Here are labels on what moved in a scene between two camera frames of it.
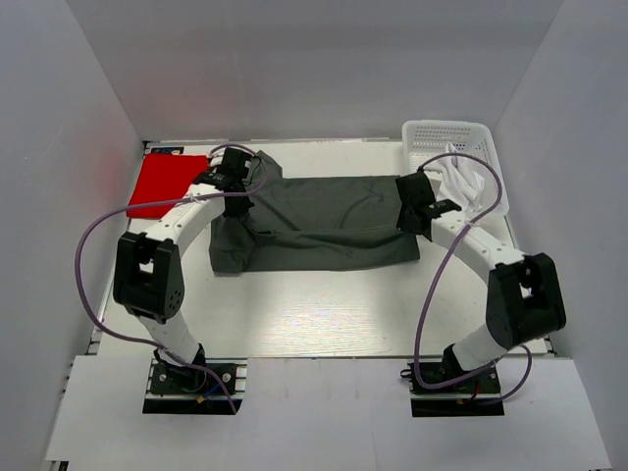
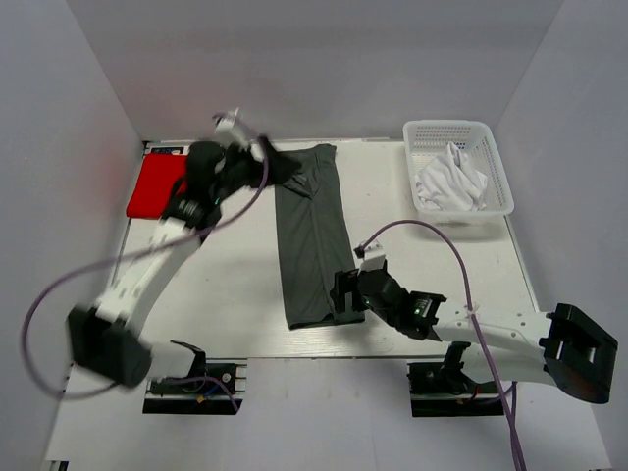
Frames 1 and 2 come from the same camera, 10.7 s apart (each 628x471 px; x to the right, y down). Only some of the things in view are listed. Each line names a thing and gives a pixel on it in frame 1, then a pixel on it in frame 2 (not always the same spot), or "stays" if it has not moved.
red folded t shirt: (162, 178) stays
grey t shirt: (307, 222) → (312, 237)
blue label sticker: (167, 150) stays
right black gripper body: (404, 222) → (348, 282)
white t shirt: (458, 181) stays
